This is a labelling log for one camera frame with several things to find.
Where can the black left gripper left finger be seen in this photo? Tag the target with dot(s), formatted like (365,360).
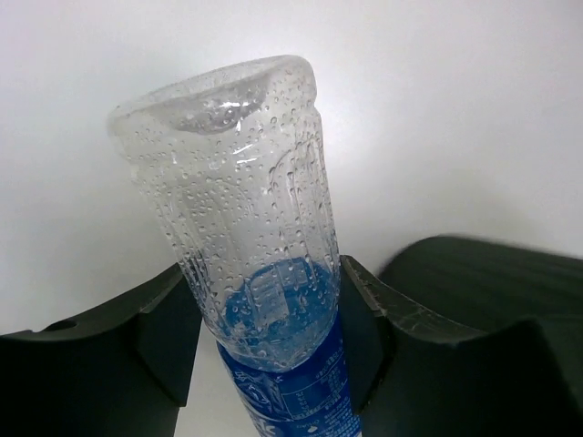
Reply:
(122,368)

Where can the clear bottle blue label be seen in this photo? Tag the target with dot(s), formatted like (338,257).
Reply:
(232,163)

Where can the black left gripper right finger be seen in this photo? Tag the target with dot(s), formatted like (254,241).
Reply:
(414,372)

